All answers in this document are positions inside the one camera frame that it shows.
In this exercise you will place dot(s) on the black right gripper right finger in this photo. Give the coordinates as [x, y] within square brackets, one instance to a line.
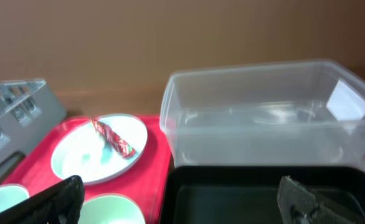
[299, 204]

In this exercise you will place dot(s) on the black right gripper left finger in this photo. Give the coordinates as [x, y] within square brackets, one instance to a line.
[60, 203]

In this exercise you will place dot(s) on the pale green bowl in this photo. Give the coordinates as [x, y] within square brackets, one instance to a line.
[111, 209]

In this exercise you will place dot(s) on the pale blue bowl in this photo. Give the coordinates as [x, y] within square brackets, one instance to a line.
[11, 195]

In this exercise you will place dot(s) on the red snack wrapper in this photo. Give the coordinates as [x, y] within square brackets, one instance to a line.
[117, 143]

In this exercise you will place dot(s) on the black food waste tray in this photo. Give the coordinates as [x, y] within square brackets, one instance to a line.
[222, 194]

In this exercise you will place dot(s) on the grey dishwasher rack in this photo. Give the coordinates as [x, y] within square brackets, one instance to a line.
[29, 109]

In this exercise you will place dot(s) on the white round plate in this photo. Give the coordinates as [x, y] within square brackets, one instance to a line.
[84, 153]

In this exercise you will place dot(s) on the red plastic tray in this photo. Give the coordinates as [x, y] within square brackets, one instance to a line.
[144, 182]

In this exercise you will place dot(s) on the clear plastic bin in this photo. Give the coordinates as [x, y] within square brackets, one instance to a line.
[271, 114]

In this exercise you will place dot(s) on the white label sticker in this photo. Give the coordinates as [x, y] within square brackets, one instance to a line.
[345, 104]

